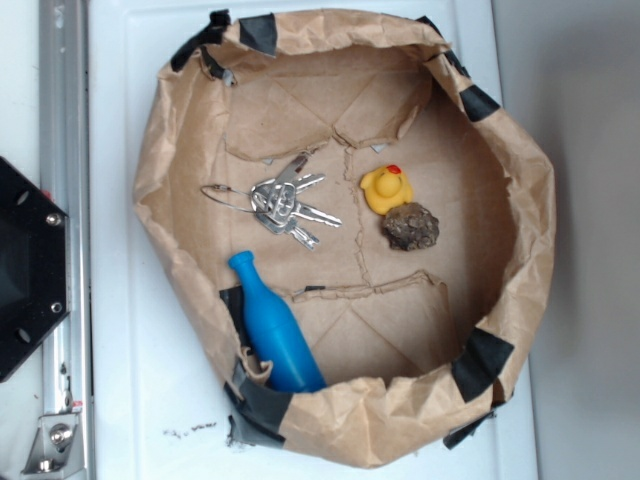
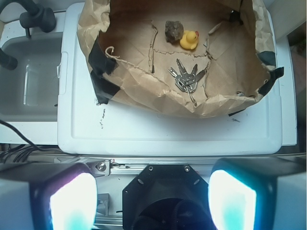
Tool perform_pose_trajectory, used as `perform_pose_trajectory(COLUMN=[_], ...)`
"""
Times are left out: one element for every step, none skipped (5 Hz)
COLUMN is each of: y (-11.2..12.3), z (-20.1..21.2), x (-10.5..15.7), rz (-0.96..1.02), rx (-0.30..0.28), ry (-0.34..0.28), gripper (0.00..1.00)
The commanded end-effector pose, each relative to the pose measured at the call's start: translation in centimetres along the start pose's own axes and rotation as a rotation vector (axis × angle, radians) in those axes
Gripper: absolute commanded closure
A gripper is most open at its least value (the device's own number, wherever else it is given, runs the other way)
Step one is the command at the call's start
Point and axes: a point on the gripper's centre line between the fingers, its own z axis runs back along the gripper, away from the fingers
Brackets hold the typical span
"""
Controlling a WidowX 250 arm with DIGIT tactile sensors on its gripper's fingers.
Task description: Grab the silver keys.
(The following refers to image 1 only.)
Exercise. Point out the silver key bunch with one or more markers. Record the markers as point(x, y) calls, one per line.
point(275, 202)

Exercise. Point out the yellow rubber duck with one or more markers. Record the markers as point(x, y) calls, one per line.
point(385, 188)

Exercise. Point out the brown rough rock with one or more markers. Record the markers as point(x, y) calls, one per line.
point(410, 227)

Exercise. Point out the blue plastic bottle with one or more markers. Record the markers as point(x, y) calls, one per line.
point(275, 333)

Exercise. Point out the brown paper bag bin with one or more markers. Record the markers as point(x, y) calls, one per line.
point(413, 345)

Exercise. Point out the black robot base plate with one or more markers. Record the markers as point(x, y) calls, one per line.
point(33, 268)

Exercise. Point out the aluminium rail frame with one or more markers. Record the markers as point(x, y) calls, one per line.
point(63, 445)

